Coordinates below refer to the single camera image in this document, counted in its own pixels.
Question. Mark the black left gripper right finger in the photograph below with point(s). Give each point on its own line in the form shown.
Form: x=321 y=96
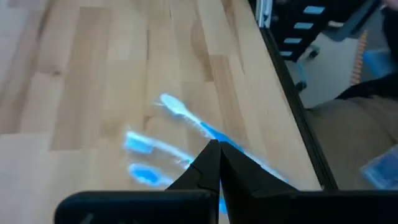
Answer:
x=280 y=208

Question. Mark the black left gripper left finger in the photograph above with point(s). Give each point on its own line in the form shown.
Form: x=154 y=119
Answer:
x=155 y=208

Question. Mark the blue translucent box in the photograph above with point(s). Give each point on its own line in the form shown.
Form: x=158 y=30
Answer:
x=382 y=169

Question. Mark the blue object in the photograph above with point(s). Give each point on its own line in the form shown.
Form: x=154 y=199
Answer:
x=377 y=62

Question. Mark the black office chair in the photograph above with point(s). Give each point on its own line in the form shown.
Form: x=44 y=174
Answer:
x=314 y=32

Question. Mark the black aluminium table frame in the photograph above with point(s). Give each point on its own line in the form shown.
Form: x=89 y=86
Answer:
x=298 y=107

